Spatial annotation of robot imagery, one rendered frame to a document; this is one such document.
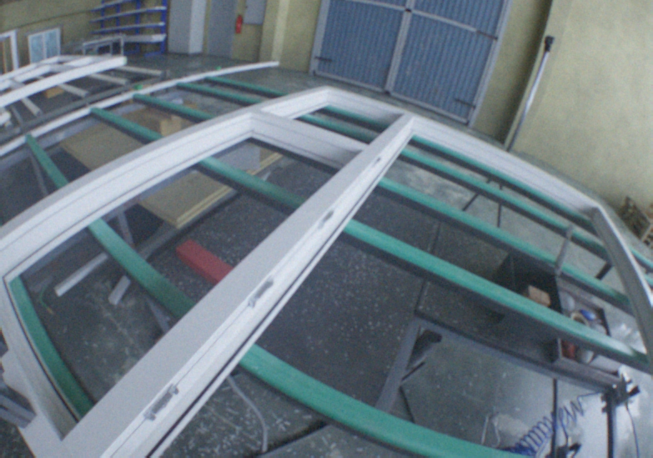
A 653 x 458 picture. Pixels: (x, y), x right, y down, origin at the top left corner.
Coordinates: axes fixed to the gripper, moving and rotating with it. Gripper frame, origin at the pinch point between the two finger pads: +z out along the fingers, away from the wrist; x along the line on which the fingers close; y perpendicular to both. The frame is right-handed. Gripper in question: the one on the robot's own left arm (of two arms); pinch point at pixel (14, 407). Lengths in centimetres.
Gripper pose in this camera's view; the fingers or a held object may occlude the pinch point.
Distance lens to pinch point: 38.0
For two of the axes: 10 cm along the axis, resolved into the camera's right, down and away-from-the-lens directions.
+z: -1.8, 7.8, 5.9
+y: -8.8, -3.9, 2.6
